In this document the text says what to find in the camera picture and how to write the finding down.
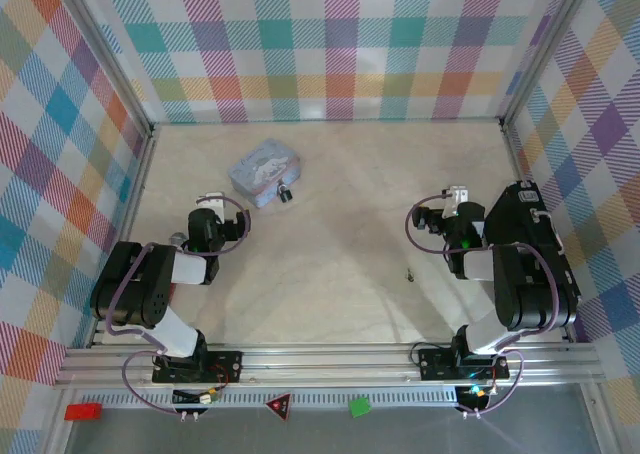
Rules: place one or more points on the black padlock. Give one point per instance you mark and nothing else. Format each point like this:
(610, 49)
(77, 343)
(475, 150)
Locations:
(285, 192)

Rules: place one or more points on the cartoon bunny tin box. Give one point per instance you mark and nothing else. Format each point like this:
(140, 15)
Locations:
(262, 169)

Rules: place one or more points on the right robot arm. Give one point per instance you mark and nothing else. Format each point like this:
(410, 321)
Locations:
(530, 284)

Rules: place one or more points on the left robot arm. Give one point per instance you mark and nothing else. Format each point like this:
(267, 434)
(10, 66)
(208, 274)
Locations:
(127, 284)

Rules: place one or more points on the black hard case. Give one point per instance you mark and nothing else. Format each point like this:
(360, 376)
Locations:
(520, 219)

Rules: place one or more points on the red triangle warning sticker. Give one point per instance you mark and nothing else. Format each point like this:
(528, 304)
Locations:
(279, 406)

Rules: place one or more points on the green block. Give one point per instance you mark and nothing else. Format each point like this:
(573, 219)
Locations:
(360, 407)

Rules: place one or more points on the red block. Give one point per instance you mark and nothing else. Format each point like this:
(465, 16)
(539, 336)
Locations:
(83, 411)

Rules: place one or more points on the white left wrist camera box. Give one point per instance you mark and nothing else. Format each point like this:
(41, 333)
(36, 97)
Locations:
(216, 201)

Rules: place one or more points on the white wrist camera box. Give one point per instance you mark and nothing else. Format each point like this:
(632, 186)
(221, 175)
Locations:
(457, 196)
(216, 201)

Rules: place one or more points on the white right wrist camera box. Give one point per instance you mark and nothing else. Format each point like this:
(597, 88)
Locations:
(457, 196)

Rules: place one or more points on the aluminium back rail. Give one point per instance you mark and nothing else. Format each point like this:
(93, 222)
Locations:
(325, 120)

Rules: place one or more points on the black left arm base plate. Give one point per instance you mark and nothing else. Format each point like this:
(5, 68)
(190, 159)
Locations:
(227, 366)

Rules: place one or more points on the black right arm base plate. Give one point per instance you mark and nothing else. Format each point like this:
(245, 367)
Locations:
(435, 364)

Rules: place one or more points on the aluminium mounting rail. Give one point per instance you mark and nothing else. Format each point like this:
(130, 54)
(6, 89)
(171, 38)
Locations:
(325, 366)

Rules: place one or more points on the aluminium frame post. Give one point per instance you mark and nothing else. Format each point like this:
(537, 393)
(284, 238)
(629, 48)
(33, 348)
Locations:
(545, 54)
(100, 49)

